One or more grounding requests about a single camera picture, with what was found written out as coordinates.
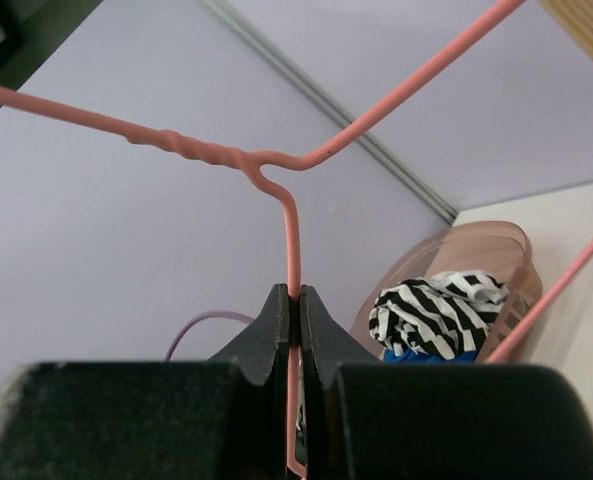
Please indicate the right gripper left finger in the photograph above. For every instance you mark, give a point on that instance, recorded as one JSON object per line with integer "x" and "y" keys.
{"x": 255, "y": 445}

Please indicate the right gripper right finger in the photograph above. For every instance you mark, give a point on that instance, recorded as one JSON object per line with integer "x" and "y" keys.
{"x": 326, "y": 347}

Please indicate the blue tank top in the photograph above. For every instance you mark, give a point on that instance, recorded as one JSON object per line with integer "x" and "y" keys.
{"x": 410, "y": 356}

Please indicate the striped black white tank top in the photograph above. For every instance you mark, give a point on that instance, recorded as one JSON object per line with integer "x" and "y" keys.
{"x": 445, "y": 315}

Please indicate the pink plastic basket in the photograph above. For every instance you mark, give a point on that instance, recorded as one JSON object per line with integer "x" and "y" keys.
{"x": 499, "y": 248}

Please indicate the wooden clothes rack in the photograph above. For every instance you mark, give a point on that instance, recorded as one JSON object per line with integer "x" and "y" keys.
{"x": 575, "y": 17}

